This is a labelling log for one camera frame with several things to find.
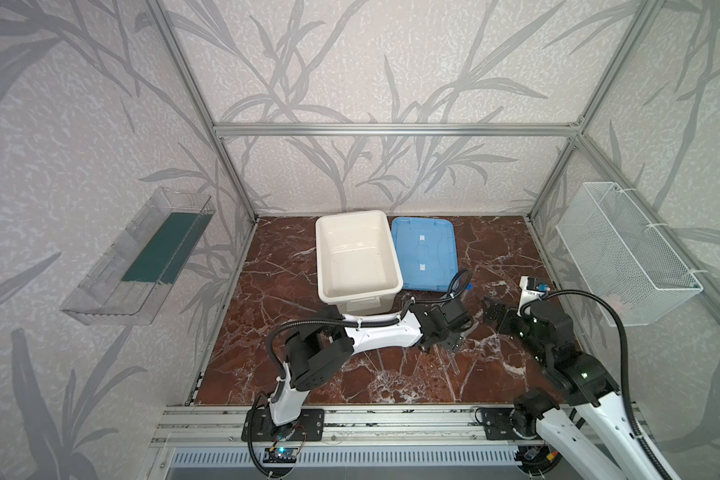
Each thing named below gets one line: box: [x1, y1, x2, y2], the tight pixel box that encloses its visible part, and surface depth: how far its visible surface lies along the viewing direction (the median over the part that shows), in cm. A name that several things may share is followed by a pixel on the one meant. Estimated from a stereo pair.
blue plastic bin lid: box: [392, 217, 459, 292], surface depth 114 cm
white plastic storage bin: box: [315, 210, 403, 316], surface depth 101 cm
